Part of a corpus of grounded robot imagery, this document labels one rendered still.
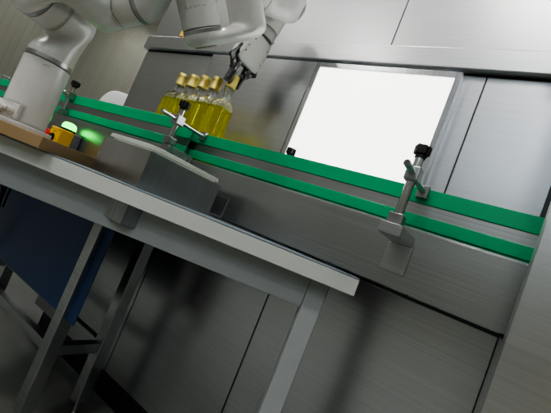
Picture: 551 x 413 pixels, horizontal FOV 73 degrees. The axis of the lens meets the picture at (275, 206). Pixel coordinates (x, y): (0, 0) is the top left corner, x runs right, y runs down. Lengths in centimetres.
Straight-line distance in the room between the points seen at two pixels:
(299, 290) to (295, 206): 20
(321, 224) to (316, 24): 78
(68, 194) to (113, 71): 1185
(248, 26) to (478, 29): 61
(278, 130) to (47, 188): 66
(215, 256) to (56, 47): 57
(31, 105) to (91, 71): 1198
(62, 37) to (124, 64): 1165
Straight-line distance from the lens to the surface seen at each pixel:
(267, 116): 124
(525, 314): 57
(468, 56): 113
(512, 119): 106
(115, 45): 1299
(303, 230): 83
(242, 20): 94
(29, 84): 97
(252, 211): 92
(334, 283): 72
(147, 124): 118
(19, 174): 92
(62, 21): 99
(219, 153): 107
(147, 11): 89
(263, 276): 76
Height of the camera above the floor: 77
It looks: 4 degrees up
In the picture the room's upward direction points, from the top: 22 degrees clockwise
